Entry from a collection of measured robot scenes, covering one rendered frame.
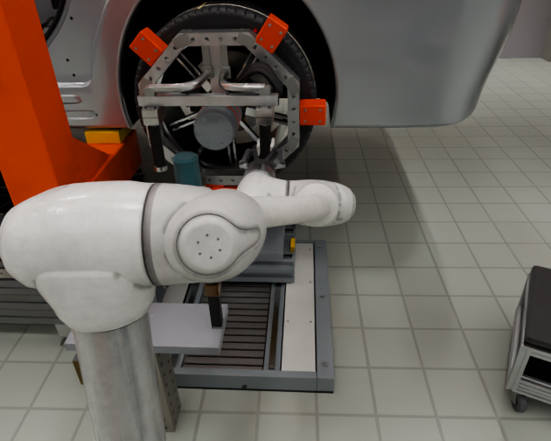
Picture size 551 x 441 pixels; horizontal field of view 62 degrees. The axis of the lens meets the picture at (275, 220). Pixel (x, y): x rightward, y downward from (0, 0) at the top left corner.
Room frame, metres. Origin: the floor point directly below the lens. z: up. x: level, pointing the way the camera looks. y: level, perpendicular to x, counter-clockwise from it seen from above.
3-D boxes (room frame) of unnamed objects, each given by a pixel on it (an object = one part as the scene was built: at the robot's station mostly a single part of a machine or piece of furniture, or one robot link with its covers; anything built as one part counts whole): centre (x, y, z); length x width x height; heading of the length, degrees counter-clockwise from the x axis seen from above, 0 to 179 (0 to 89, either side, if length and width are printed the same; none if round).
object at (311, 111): (1.54, -0.14, 0.85); 0.09 x 0.08 x 0.07; 86
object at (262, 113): (1.34, 0.02, 0.93); 0.09 x 0.05 x 0.05; 176
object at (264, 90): (1.43, 0.09, 1.03); 0.19 x 0.18 x 0.11; 176
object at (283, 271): (1.73, 0.16, 0.13); 0.50 x 0.36 x 0.10; 86
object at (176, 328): (0.96, 0.37, 0.44); 0.43 x 0.17 x 0.03; 86
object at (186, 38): (1.56, 0.18, 0.85); 0.54 x 0.07 x 0.54; 86
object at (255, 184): (0.97, 0.04, 0.83); 0.16 x 0.13 x 0.11; 176
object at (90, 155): (1.62, 0.68, 0.69); 0.52 x 0.17 x 0.35; 176
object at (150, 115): (1.37, 0.36, 0.93); 0.09 x 0.05 x 0.05; 176
